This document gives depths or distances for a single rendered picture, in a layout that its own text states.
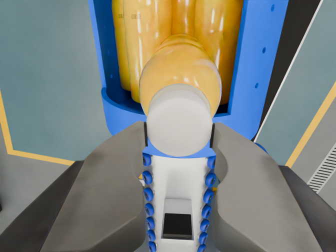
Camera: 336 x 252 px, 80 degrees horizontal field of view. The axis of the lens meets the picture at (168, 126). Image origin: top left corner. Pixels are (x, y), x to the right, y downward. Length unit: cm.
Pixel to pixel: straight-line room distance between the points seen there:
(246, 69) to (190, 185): 55
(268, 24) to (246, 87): 7
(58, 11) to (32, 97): 70
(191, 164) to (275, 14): 51
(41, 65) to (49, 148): 75
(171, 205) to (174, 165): 16
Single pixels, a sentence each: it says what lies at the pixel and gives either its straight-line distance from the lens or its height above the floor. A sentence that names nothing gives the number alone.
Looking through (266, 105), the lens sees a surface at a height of 15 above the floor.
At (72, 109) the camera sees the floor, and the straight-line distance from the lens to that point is 181.
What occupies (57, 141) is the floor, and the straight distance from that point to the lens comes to 205.
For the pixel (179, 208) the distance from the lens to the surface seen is 76.
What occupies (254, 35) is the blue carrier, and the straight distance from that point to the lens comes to 26.
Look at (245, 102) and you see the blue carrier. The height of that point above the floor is 121.
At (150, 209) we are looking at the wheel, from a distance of 77.
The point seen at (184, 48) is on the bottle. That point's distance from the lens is 17.
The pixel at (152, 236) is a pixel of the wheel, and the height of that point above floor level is 98.
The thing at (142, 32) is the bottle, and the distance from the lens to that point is 31.
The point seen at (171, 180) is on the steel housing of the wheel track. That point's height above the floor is 93.
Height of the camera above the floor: 146
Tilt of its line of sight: 62 degrees down
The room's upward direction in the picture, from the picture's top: 173 degrees counter-clockwise
